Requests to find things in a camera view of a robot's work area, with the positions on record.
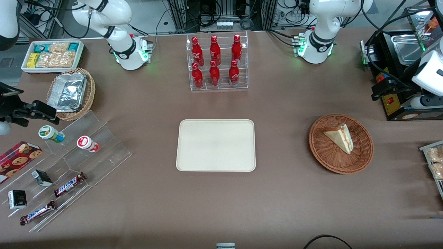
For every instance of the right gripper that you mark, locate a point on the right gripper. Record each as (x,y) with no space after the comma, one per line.
(7,105)

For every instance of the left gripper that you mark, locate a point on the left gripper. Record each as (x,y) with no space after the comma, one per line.
(405,82)

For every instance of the triangle sandwich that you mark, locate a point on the triangle sandwich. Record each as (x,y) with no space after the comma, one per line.
(341,138)

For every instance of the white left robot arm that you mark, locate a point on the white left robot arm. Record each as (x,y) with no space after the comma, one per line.
(325,20)

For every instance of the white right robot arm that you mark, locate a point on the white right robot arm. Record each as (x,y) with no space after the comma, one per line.
(121,14)

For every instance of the aluminium foil tray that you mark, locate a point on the aluminium foil tray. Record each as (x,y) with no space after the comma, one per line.
(67,91)

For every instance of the light wicker basket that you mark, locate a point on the light wicker basket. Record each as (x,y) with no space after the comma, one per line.
(90,93)

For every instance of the brown round wicker basket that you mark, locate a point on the brown round wicker basket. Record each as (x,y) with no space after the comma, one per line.
(322,148)

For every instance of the cream plastic tray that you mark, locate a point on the cream plastic tray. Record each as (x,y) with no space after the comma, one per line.
(214,145)

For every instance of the black appliance with steel pan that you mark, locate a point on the black appliance with steel pan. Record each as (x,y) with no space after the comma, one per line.
(398,110)

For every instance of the green lid white cup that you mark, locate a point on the green lid white cup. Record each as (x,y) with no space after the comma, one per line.
(50,134)

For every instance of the red tartan cookie box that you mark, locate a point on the red tartan cookie box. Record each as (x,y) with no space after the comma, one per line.
(17,159)

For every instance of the white plastic snack bin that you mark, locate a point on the white plastic snack bin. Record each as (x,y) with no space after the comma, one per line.
(48,70)

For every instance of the yellow snack packet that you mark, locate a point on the yellow snack packet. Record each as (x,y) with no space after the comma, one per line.
(33,60)

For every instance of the clear cracker bag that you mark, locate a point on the clear cracker bag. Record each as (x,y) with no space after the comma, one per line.
(46,60)
(59,47)
(65,59)

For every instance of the red lid white cup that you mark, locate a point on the red lid white cup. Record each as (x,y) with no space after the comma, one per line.
(87,143)

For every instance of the small black box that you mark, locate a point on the small black box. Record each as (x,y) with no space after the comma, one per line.
(42,177)
(17,199)

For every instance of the teal snack packet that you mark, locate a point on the teal snack packet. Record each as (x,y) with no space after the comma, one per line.
(42,47)
(73,46)

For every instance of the snickers chocolate bar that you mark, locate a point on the snickers chocolate bar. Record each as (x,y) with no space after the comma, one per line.
(69,184)
(37,213)

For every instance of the clear acrylic stepped stand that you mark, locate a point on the clear acrylic stepped stand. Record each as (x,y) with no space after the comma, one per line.
(104,152)

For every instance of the clear pastry bag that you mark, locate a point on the clear pastry bag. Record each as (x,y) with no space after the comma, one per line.
(435,154)
(437,171)

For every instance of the red cola bottle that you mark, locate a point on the red cola bottle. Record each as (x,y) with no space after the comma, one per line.
(234,73)
(236,48)
(214,74)
(215,50)
(197,52)
(197,76)

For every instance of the clear acrylic bottle rack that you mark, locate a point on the clear acrylic bottle rack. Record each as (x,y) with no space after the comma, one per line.
(224,69)

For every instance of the white power strip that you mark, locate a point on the white power strip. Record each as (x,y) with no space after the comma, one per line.
(225,25)

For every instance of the small grey device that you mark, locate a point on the small grey device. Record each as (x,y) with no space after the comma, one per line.
(225,246)

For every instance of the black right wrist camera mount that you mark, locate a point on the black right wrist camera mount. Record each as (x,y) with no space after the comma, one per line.
(8,97)

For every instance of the silver metal frame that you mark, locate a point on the silver metal frame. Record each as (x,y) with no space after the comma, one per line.
(420,20)

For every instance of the aluminium frame post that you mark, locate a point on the aluminium frame post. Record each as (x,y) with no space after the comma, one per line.
(268,15)
(178,15)

